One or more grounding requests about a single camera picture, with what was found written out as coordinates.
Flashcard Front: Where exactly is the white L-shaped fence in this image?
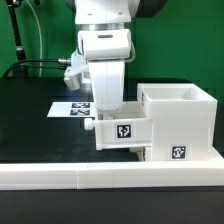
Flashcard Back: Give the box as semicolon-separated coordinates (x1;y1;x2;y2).
0;160;224;190

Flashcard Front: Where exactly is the white marker sheet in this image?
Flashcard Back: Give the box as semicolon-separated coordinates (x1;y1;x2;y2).
48;102;95;118

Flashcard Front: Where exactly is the grey thin cable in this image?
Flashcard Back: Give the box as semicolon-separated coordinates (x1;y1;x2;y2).
25;0;44;78

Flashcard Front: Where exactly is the black camera stand pole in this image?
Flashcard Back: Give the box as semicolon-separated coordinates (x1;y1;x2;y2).
3;0;29;79

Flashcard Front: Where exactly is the black cable with connector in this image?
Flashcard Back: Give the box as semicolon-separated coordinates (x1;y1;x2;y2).
2;57;72;79

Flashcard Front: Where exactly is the white drawer cabinet housing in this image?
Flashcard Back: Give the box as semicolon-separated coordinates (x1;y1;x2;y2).
137;84;221;161

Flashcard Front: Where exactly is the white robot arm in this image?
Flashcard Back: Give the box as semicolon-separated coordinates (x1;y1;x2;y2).
66;0;168;114

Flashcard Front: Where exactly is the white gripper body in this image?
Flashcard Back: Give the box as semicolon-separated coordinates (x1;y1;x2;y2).
64;29;131;112

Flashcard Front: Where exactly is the white drawer box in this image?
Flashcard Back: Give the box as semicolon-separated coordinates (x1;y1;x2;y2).
84;101;153;150
130;147;152;162

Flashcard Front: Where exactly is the white front drawer box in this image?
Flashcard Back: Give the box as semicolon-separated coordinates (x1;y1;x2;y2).
130;147;152;162

